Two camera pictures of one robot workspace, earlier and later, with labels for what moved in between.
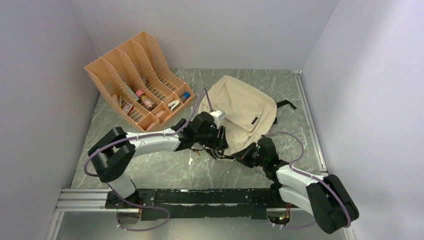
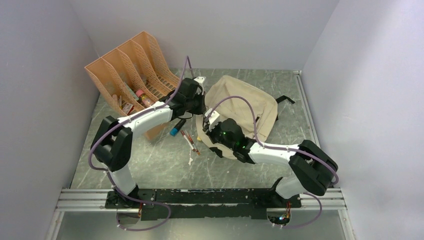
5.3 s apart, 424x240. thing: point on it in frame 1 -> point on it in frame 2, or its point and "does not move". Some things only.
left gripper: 219,143 -> 201,108
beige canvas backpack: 249,112 does not move
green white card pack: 132,92 does not move
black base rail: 166,203 does not move
